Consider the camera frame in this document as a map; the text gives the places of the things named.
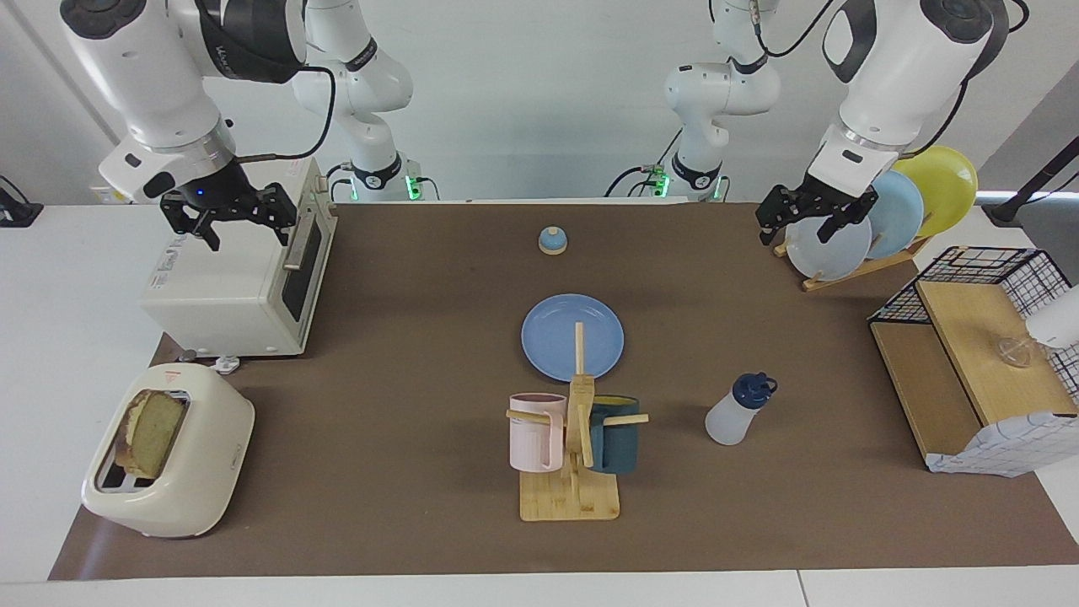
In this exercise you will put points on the black desk clamp mount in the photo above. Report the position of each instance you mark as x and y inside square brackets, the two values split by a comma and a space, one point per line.
[17, 211]

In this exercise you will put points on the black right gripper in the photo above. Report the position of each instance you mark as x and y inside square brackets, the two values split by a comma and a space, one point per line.
[206, 190]

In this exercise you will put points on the white cylindrical object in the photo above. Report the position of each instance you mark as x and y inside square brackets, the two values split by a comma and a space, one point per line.
[1058, 320]

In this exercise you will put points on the dark teal mug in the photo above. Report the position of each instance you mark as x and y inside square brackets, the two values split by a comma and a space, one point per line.
[620, 443]

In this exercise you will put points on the white wall power strip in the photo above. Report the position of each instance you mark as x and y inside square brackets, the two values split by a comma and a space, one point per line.
[108, 196]

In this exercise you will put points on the light blue racked plate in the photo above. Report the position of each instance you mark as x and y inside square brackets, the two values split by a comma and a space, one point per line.
[898, 211]

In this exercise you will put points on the white navy-capped seasoning bottle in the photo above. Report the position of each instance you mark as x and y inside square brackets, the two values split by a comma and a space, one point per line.
[729, 421]

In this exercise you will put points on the wooden dish rack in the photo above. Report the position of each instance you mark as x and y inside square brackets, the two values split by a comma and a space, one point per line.
[893, 257]

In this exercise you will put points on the cream two-slot toaster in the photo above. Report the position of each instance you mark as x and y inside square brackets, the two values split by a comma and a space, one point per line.
[194, 472]

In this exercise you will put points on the blue round dinner plate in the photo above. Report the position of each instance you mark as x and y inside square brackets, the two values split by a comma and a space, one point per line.
[556, 337]

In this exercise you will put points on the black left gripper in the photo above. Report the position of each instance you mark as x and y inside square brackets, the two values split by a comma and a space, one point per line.
[822, 196]

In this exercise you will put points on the grey translucent plate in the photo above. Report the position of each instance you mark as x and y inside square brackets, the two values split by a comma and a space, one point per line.
[830, 257]

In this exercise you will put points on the white checkered cloth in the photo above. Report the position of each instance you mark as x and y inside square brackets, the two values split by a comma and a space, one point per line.
[995, 447]

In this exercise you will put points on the yellow plate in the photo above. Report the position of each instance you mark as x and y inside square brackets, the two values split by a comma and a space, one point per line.
[944, 181]

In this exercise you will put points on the clear drinking glass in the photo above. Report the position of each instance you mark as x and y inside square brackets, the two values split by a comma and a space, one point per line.
[1014, 352]

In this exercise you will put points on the toasted bread slice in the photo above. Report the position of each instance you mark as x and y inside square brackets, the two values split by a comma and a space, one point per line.
[156, 430]

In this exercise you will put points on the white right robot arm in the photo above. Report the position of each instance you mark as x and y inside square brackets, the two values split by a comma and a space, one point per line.
[152, 76]

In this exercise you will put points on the wooden mug tree rack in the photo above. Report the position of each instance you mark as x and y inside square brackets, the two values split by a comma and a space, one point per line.
[573, 502]

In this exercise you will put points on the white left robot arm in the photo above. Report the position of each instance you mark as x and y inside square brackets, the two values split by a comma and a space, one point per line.
[893, 76]

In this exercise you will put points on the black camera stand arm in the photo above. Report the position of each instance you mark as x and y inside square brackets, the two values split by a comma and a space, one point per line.
[1024, 194]

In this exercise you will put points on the brown table mat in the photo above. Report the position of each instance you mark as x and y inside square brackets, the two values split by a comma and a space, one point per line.
[405, 438]

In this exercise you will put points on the small blue bell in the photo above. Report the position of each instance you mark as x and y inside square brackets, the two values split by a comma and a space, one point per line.
[552, 243]

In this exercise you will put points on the white toaster oven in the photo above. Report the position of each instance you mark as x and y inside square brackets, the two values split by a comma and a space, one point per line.
[228, 295]

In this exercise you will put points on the pink ribbed mug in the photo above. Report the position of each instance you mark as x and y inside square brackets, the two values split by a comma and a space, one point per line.
[531, 438]

